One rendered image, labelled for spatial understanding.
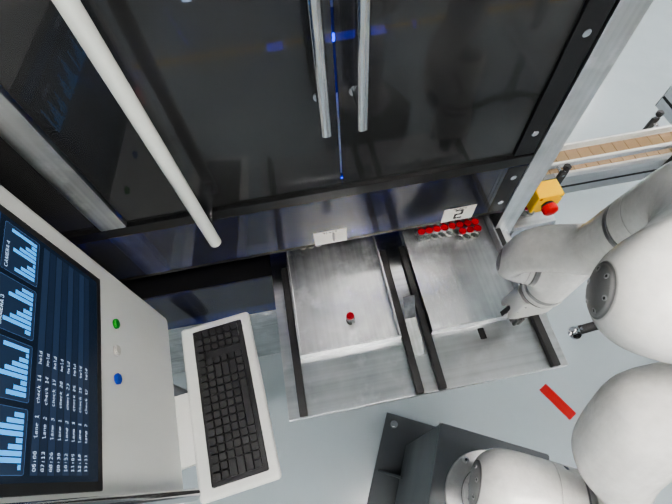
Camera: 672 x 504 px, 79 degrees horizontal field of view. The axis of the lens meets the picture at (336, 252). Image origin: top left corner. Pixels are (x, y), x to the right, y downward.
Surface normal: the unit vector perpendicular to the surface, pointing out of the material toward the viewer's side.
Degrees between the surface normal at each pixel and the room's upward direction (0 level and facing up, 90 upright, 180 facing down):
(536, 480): 26
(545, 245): 46
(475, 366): 0
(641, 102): 0
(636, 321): 64
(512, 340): 0
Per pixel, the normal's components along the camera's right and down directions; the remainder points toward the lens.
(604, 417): -0.99, -0.10
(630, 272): -0.70, -0.43
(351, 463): -0.05, -0.48
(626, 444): -0.82, 0.27
